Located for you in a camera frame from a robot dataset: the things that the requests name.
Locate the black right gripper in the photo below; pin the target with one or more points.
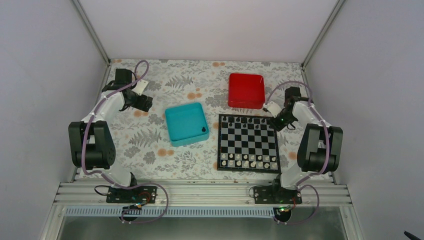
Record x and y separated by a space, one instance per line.
277 126

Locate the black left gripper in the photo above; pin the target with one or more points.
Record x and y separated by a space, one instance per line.
147 105

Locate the teal plastic tray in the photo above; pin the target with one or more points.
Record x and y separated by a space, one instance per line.
184 124

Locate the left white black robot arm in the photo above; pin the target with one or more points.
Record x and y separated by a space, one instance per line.
91 142

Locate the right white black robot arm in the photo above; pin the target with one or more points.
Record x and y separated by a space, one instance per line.
320 147

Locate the black white chess board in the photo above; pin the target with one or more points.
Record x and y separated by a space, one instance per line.
256 139

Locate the white chess pieces row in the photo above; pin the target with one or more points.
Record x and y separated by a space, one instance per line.
248 161

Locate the floral patterned table mat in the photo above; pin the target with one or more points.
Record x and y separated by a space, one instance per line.
141 138

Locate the red plastic tray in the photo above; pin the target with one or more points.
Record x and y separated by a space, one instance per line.
246 91

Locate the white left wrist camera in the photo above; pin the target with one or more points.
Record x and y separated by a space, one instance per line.
140 87

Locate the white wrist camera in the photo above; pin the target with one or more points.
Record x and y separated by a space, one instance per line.
273 108
140 87

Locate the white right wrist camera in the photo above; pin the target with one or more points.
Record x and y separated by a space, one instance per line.
273 108

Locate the aluminium corner frame post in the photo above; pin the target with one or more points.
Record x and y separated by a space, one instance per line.
91 31

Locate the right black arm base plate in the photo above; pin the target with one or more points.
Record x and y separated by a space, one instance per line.
276 195

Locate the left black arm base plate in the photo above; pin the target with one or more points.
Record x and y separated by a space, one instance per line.
141 195

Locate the aluminium rail frame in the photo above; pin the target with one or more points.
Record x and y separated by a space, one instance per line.
200 198

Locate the right aluminium corner post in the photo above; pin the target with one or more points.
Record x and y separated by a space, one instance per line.
328 23

